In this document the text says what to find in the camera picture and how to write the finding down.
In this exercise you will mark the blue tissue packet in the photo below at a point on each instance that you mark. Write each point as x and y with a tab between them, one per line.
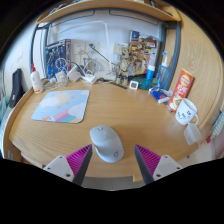
160	96

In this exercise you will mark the tan robot model figure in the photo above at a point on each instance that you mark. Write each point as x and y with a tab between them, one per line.
126	65

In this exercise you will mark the white mug with face print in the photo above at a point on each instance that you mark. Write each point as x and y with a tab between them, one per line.
185	111

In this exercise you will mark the colourful model kit box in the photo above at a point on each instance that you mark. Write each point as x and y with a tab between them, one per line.
146	46

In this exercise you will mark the white desk lamp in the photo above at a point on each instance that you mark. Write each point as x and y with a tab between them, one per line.
106	40

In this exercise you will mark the small white cube clock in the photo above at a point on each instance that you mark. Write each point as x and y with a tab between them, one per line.
133	85

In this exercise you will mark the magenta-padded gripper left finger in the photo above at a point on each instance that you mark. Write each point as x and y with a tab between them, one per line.
61	165

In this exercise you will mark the blue robot model kit box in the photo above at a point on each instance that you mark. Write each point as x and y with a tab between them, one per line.
56	58

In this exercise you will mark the metal cup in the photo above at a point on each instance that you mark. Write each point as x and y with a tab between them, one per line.
88	66

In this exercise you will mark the blue spray bottle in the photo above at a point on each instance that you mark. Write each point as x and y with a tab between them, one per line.
163	75

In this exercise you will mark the black bag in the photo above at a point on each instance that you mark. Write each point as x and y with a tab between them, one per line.
16	88

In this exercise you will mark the white wall outlet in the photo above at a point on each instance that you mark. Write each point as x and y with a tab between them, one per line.
95	50
78	48

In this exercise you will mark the small white plug charger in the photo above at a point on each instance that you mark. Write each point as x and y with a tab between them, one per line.
61	77

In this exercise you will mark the white wall switch plate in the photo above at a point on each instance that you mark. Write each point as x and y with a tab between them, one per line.
19	56

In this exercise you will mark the red yellow chips can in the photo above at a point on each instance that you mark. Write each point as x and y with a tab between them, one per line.
181	90

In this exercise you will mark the pastel cloud print mouse pad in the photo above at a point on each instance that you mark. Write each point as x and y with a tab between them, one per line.
61	106

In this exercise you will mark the white power strip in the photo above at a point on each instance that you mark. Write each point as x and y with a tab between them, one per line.
89	79

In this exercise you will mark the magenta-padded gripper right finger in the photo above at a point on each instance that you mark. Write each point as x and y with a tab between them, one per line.
165	165

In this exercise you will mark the white pump bottle red cap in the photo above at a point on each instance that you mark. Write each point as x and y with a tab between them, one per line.
36	81

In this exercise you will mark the light grey computer mouse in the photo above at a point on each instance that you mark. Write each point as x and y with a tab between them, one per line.
106	143

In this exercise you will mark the teal striped cloth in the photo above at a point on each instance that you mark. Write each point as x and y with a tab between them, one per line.
219	123

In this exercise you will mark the translucent plastic cup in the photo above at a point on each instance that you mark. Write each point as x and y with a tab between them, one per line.
192	134

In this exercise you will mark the teal round dish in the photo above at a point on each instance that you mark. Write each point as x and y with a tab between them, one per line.
146	85

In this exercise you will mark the large white power adapter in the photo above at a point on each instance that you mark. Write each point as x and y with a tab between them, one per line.
74	74

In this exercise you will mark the wooden shelf unit with items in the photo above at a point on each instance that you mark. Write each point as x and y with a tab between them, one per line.
110	6

